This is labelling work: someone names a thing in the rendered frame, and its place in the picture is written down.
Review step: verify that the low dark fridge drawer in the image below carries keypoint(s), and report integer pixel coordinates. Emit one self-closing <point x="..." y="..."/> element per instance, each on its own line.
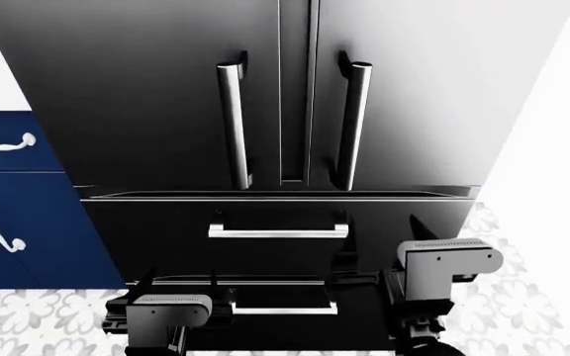
<point x="285" y="333"/>

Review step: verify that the stainless steel fridge body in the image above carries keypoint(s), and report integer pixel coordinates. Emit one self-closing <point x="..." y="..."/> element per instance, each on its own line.
<point x="298" y="111"/>

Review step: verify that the stainless steel fridge door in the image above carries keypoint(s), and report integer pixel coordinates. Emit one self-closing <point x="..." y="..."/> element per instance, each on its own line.
<point x="131" y="92"/>
<point x="438" y="92"/>

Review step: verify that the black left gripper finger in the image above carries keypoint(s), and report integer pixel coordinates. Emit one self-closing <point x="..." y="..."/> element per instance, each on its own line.
<point x="214" y="283"/>
<point x="144" y="283"/>

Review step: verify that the blue kitchen cabinet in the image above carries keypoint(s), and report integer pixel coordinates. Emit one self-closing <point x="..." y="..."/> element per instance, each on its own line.
<point x="42" y="222"/>

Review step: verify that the tall dark fridge drawer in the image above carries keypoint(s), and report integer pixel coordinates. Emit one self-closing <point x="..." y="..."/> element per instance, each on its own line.
<point x="141" y="237"/>

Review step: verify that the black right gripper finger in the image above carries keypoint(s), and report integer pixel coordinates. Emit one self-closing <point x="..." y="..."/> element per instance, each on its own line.
<point x="347" y="256"/>
<point x="421" y="230"/>

